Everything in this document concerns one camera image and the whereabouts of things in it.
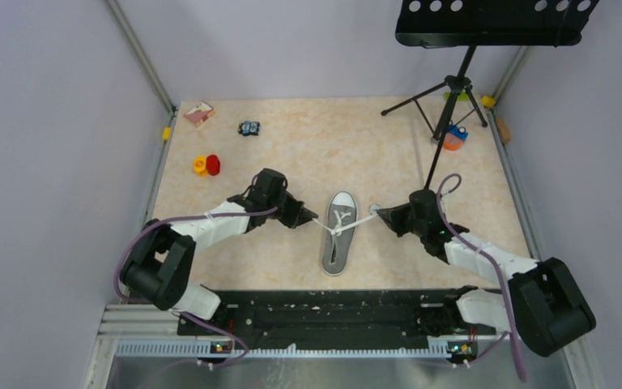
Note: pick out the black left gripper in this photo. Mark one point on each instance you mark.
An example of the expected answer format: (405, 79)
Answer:
(299, 215)

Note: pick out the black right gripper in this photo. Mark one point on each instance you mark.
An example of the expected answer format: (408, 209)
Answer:
(394, 217)

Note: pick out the grey canvas sneaker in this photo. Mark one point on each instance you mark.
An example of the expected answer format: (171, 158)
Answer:
(336, 248)

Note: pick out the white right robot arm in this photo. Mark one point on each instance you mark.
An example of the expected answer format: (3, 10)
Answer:
(539, 300)

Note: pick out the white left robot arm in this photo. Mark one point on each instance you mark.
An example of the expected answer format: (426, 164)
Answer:
(157, 264)

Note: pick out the small round white token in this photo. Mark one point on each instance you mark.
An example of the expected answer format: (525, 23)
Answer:
(374, 208)

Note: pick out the red round toy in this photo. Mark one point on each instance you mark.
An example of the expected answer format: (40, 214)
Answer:
(213, 165)

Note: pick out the small black blue toy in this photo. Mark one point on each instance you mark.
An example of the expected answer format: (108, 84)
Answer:
(248, 128)

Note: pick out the yellow round toy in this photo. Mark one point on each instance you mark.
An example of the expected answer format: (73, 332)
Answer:
(200, 166)

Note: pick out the orange blue toy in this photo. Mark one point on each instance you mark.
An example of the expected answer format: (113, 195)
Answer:
(455, 138)

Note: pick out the pink and white box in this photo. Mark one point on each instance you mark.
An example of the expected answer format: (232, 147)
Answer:
(199, 113)

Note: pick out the yellow corner clip left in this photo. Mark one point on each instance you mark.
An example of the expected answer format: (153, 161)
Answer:
(166, 134)

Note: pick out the yellow corner clip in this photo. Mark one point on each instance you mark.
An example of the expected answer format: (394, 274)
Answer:
(487, 101)
(166, 134)

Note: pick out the yellow corner clip right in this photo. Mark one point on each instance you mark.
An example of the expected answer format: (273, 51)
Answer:
(487, 101)

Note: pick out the black music stand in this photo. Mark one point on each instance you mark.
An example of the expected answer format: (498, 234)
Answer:
(475, 23)

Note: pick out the white slotted cable duct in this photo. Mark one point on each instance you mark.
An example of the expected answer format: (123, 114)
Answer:
(206, 349)

